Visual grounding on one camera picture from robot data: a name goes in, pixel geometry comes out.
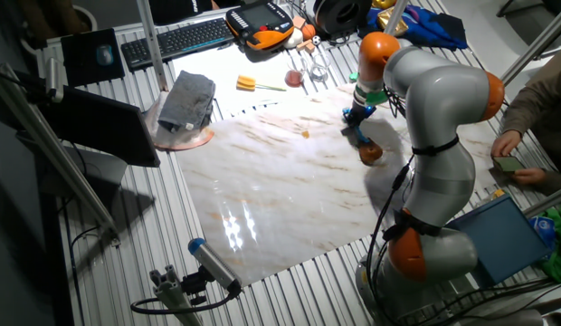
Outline blue handled brown bristle brush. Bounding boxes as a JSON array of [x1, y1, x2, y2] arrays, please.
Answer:
[[342, 110, 385, 167]]

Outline orange black teach pendant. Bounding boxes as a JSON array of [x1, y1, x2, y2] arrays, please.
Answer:
[[224, 0, 296, 53]]

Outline blue printed packet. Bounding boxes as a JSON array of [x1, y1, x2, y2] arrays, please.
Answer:
[[528, 214, 558, 249]]

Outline person's left hand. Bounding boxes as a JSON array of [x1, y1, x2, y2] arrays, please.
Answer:
[[510, 167, 548, 187]]

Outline black camera cable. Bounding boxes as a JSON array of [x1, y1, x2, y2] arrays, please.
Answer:
[[129, 289, 237, 316]]

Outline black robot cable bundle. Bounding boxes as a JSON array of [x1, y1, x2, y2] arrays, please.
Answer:
[[364, 153, 415, 326]]

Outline aluminium frame strut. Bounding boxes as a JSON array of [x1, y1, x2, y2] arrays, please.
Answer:
[[135, 0, 170, 92], [503, 1, 561, 82], [0, 62, 122, 248], [521, 184, 561, 219], [383, 0, 412, 36]]

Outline black computer keyboard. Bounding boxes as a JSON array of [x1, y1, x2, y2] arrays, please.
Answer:
[[120, 17, 237, 73]]

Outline yellow sponge brush green handle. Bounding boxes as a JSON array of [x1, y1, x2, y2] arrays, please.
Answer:
[[235, 74, 288, 93]]

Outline black mouse pad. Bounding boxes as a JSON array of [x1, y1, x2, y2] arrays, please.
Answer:
[[60, 27, 127, 88]]

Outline person in black shirt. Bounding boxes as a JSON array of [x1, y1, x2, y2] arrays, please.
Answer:
[[147, 0, 221, 27]]

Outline grey camera with blue cap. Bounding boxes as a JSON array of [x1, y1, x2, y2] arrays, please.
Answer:
[[186, 236, 243, 296]]

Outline clear bottle yellow cap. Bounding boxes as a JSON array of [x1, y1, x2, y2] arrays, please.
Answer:
[[471, 188, 507, 211]]

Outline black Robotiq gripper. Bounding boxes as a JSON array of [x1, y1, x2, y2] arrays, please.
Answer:
[[343, 103, 376, 132]]

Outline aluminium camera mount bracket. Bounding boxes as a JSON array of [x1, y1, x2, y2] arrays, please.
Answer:
[[148, 264, 210, 326]]

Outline blue box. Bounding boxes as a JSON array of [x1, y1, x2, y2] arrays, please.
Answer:
[[445, 193, 554, 287]]

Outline printed white paper sheets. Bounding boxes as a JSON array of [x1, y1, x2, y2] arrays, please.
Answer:
[[170, 43, 309, 120]]

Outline copper round plate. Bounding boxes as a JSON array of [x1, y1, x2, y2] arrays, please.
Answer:
[[143, 90, 216, 152]]

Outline folded grey towel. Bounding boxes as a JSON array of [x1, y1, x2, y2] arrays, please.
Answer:
[[157, 70, 217, 134]]

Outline person's right forearm brown sleeve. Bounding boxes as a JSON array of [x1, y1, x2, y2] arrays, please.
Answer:
[[500, 43, 561, 138]]

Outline gold foil object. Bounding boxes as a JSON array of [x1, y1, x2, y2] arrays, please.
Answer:
[[370, 0, 410, 38]]

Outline smartphone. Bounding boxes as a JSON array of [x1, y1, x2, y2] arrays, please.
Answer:
[[491, 155, 527, 175]]

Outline person's left forearm brown sleeve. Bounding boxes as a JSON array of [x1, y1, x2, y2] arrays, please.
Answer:
[[539, 168, 561, 197]]

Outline silver camera on strut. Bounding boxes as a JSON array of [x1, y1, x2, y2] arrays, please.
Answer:
[[43, 56, 65, 104]]

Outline person's right hand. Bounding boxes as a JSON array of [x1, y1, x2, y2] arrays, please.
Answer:
[[490, 129, 523, 158]]

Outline brown round bowl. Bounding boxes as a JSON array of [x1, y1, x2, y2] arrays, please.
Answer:
[[284, 57, 307, 89]]

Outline round white pot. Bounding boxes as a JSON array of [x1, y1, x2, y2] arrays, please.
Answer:
[[67, 3, 100, 34]]

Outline black flat monitor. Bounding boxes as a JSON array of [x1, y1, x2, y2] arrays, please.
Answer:
[[37, 84, 162, 169]]

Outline empty clear glass beaker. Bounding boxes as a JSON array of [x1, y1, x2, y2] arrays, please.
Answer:
[[308, 53, 332, 83]]

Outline green cloth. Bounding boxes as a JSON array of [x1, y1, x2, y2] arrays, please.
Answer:
[[535, 202, 561, 285]]

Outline blue cloth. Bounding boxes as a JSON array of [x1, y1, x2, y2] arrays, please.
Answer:
[[365, 4, 470, 52]]

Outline grey computer mouse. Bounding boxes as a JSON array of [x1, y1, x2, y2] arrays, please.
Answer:
[[95, 43, 116, 67]]

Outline black filament spool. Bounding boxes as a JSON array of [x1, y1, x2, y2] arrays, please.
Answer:
[[312, 0, 375, 41]]

